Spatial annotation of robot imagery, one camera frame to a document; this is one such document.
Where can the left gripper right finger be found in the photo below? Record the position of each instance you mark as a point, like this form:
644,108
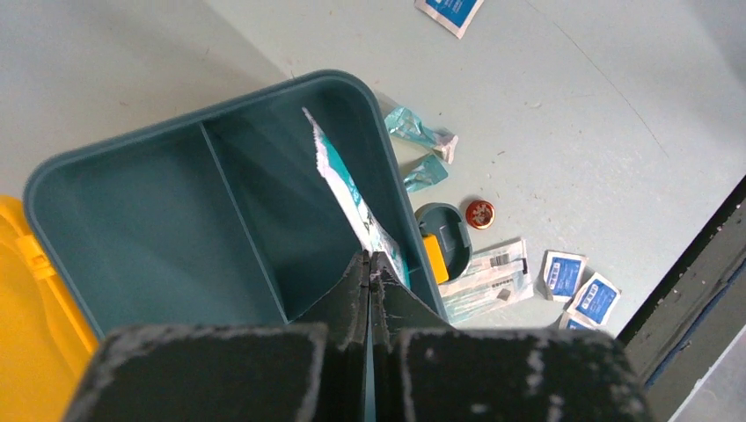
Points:
427,370

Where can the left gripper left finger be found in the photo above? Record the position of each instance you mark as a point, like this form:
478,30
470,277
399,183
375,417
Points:
313,369

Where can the white teal striped packet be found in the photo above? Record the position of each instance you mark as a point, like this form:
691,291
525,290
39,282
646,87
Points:
492,280

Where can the medical gauze dressing packet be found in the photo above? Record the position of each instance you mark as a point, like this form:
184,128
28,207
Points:
369,231

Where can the teal box latch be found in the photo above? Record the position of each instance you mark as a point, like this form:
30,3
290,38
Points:
446,239

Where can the small red round tin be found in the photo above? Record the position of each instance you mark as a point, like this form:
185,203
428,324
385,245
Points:
480,214

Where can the blue alcohol pad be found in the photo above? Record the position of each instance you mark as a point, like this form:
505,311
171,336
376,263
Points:
595,300
454,15
562,274
570,321

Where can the dark teal divided tray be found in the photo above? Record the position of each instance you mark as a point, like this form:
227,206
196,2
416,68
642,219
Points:
220,216

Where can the teal tube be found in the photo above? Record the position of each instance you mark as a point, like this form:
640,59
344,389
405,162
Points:
404,124
429,171

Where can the yellow medicine kit box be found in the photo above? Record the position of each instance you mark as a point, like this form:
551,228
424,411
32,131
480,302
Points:
46,343

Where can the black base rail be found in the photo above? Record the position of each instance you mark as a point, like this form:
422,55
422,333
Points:
659,328

